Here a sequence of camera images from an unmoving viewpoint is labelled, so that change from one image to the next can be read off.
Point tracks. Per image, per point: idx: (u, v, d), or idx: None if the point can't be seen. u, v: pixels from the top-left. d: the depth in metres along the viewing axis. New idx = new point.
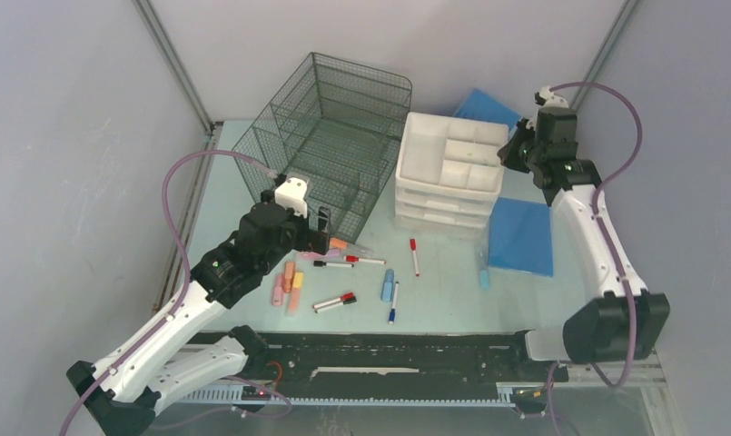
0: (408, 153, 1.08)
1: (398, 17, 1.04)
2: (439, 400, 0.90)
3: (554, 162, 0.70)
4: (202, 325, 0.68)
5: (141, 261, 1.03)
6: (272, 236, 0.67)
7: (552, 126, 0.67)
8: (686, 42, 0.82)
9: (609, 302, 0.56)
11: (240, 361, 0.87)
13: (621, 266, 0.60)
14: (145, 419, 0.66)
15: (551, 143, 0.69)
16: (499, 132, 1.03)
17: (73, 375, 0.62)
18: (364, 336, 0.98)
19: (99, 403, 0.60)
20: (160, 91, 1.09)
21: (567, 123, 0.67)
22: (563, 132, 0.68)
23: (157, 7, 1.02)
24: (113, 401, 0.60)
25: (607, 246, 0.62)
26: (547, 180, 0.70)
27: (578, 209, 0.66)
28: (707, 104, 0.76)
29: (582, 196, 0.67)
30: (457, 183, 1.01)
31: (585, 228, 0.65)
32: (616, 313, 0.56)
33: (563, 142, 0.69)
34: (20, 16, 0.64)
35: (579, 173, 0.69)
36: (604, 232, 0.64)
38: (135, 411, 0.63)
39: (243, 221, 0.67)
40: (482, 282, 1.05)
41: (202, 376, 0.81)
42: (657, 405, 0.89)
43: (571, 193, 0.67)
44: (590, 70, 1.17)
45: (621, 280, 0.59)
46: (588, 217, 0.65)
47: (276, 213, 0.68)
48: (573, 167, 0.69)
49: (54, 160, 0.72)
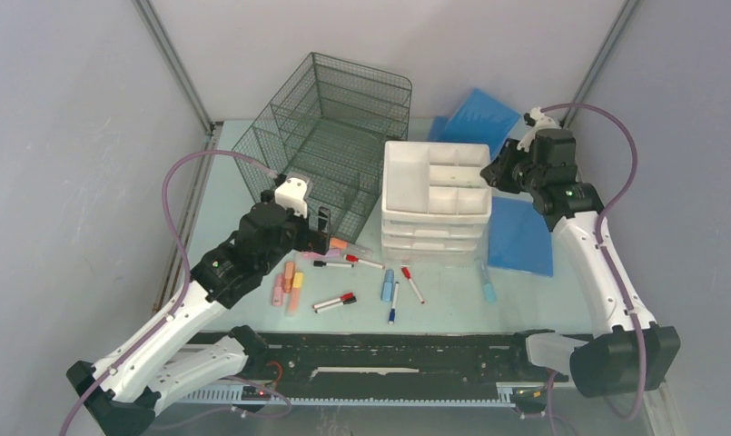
0: (390, 184, 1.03)
1: (398, 17, 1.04)
2: (438, 401, 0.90)
3: (554, 186, 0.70)
4: (203, 326, 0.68)
5: (141, 261, 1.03)
6: (272, 236, 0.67)
7: (550, 150, 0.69)
8: (686, 42, 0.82)
9: (617, 338, 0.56)
11: (240, 361, 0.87)
13: (627, 299, 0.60)
14: (145, 419, 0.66)
15: (550, 167, 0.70)
16: (480, 153, 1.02)
17: (72, 375, 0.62)
18: (364, 336, 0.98)
19: (99, 403, 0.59)
20: (160, 92, 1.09)
21: (565, 147, 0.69)
22: (560, 156, 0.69)
23: (157, 8, 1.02)
24: (113, 401, 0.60)
25: (613, 277, 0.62)
26: (548, 204, 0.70)
27: (581, 237, 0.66)
28: (707, 104, 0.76)
29: (586, 224, 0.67)
30: (446, 208, 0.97)
31: (589, 258, 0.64)
32: (626, 348, 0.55)
33: (562, 165, 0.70)
34: (20, 15, 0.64)
35: (580, 198, 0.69)
36: (609, 262, 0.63)
38: (137, 411, 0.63)
39: (242, 221, 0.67)
40: (488, 296, 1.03)
41: (203, 377, 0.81)
42: (657, 405, 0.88)
43: (575, 221, 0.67)
44: (590, 70, 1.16)
45: (628, 313, 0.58)
46: (592, 245, 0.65)
47: (276, 213, 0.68)
48: (574, 193, 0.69)
49: (54, 159, 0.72)
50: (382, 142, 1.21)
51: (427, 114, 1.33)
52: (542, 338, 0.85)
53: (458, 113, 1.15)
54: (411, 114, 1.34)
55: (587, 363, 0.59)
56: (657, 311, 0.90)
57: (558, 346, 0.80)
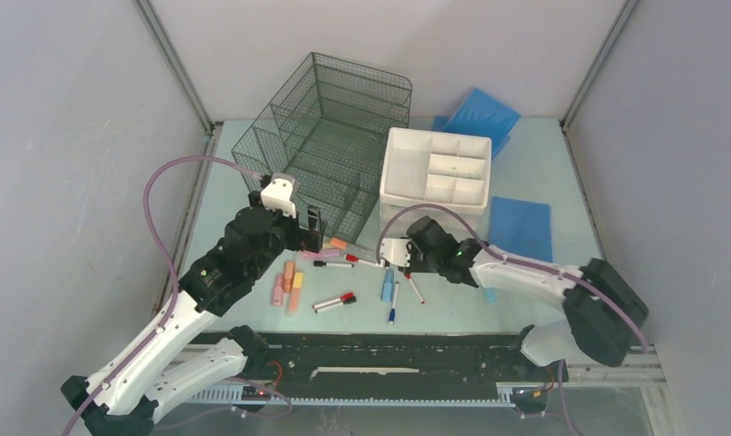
0: (390, 170, 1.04)
1: (397, 17, 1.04)
2: (438, 400, 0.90)
3: (446, 257, 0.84)
4: (195, 334, 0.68)
5: (142, 261, 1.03)
6: (260, 242, 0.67)
7: (423, 237, 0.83)
8: (685, 42, 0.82)
9: (577, 302, 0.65)
11: (237, 366, 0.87)
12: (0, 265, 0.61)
13: (554, 269, 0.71)
14: (143, 427, 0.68)
15: (432, 248, 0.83)
16: (482, 144, 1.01)
17: (67, 391, 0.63)
18: (364, 336, 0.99)
19: (95, 417, 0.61)
20: (160, 93, 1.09)
21: (436, 229, 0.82)
22: (434, 233, 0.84)
23: (158, 9, 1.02)
24: (109, 414, 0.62)
25: (532, 267, 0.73)
26: (459, 272, 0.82)
27: (491, 264, 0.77)
28: (708, 103, 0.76)
29: (486, 256, 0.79)
30: (443, 197, 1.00)
31: (508, 272, 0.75)
32: (589, 304, 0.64)
33: (438, 241, 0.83)
34: (20, 17, 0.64)
35: (468, 252, 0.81)
36: (518, 260, 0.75)
38: (133, 421, 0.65)
39: (229, 228, 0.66)
40: (488, 296, 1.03)
41: (203, 380, 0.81)
42: (657, 405, 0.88)
43: (479, 264, 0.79)
44: (590, 71, 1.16)
45: (562, 275, 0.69)
46: (498, 262, 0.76)
47: (262, 219, 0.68)
48: (460, 252, 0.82)
49: (54, 159, 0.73)
50: (382, 142, 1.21)
51: (427, 114, 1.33)
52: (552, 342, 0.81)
53: (459, 113, 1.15)
54: (411, 114, 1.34)
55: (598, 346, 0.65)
56: (658, 312, 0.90)
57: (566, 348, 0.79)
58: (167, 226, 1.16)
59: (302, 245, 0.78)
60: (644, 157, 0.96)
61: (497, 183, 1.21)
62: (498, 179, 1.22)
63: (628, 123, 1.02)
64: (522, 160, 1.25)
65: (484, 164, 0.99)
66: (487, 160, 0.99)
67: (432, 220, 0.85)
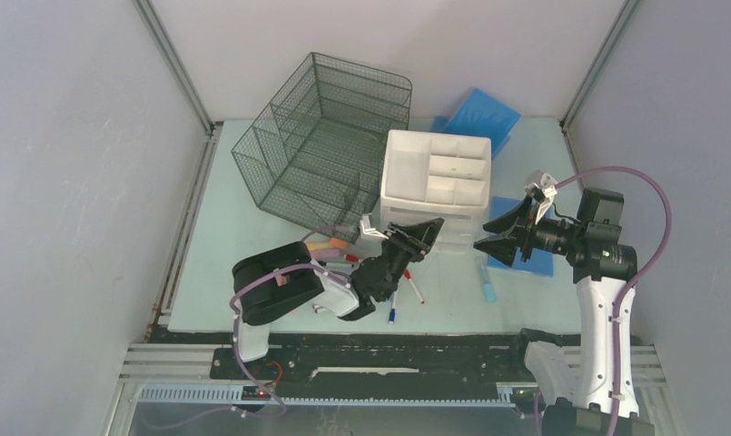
0: (390, 171, 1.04)
1: (400, 17, 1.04)
2: (439, 401, 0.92)
3: (592, 241, 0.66)
4: (329, 303, 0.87)
5: (143, 261, 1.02)
6: (377, 287, 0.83)
7: (597, 203, 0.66)
8: (687, 43, 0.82)
9: (590, 413, 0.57)
11: (259, 352, 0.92)
12: (0, 266, 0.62)
13: (620, 382, 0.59)
14: (281, 311, 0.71)
15: (593, 222, 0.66)
16: (482, 146, 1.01)
17: (282, 251, 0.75)
18: (364, 336, 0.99)
19: (297, 283, 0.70)
20: (160, 92, 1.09)
21: (612, 203, 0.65)
22: (605, 213, 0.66)
23: (157, 8, 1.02)
24: (306, 286, 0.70)
25: (613, 356, 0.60)
26: (582, 256, 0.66)
27: (597, 304, 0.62)
28: (713, 103, 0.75)
29: (607, 292, 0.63)
30: (444, 198, 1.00)
31: (597, 331, 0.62)
32: (596, 427, 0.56)
33: (605, 222, 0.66)
34: (19, 18, 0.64)
35: (617, 261, 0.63)
36: (617, 343, 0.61)
38: (291, 306, 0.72)
39: (355, 274, 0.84)
40: (488, 296, 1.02)
41: (259, 335, 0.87)
42: (657, 405, 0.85)
43: (600, 283, 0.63)
44: (589, 71, 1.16)
45: (612, 396, 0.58)
46: (605, 317, 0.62)
47: (379, 270, 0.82)
48: (610, 252, 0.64)
49: (54, 159, 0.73)
50: (382, 142, 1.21)
51: (427, 114, 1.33)
52: (540, 349, 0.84)
53: (458, 113, 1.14)
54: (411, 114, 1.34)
55: (557, 421, 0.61)
56: (658, 312, 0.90)
57: (547, 371, 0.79)
58: (167, 225, 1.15)
59: (419, 250, 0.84)
60: (643, 158, 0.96)
61: (497, 183, 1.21)
62: (497, 179, 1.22)
63: (628, 123, 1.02)
64: (521, 161, 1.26)
65: (484, 165, 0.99)
66: (487, 162, 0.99)
67: (621, 195, 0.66)
